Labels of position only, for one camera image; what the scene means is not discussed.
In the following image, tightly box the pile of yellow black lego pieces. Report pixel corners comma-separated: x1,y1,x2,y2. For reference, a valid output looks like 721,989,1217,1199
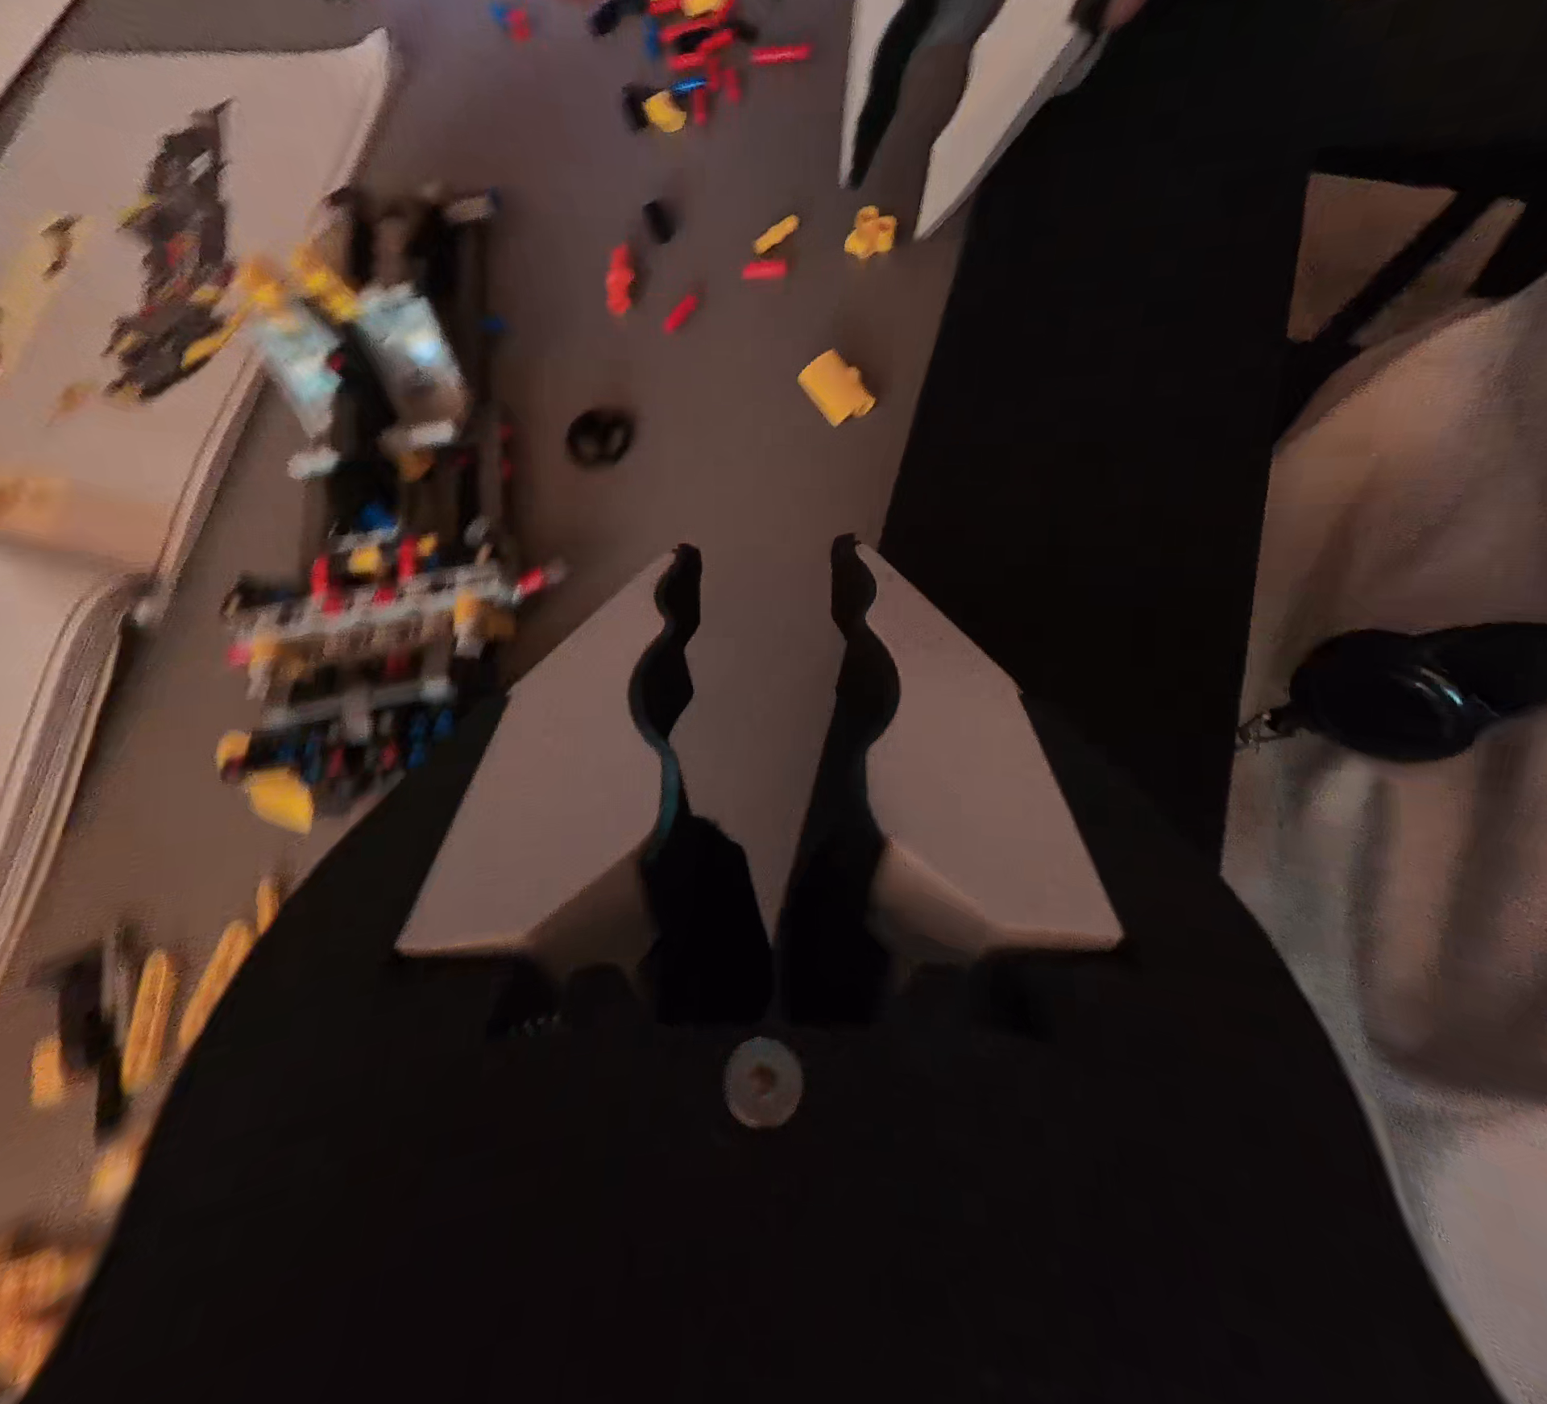
0,879,289,1399

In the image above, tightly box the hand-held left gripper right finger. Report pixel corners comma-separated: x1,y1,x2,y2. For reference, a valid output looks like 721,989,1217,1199
782,534,1128,958

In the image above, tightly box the lego instruction booklet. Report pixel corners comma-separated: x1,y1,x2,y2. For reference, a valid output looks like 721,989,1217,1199
0,0,402,971

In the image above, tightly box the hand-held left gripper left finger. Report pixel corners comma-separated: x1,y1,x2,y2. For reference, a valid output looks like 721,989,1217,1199
394,544,705,958

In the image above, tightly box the black lego steering wheel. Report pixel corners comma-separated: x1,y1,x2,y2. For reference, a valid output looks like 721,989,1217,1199
564,406,637,469

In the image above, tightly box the black glossy clip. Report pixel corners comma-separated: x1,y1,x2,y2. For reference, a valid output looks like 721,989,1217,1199
1238,625,1547,767

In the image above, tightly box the person's light clothing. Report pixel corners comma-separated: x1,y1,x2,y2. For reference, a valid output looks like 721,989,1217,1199
1219,285,1547,1404

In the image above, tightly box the lego car chassis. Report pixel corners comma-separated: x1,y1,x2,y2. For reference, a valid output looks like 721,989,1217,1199
215,186,567,838

